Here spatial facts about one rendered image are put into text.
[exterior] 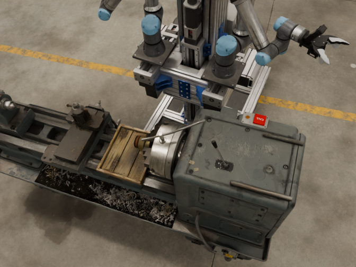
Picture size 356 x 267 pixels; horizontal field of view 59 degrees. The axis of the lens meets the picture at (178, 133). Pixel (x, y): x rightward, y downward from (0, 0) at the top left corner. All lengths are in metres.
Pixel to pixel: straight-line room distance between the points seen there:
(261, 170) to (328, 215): 1.49
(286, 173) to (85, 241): 1.85
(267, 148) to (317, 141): 1.67
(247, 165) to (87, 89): 2.47
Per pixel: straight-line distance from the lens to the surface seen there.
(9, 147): 2.61
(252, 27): 1.68
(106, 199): 2.33
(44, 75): 4.03
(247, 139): 1.65
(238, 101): 3.11
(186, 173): 1.55
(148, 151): 1.79
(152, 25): 2.04
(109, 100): 3.51
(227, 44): 1.89
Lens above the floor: 2.66
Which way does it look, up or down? 58 degrees down
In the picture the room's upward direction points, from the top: 6 degrees counter-clockwise
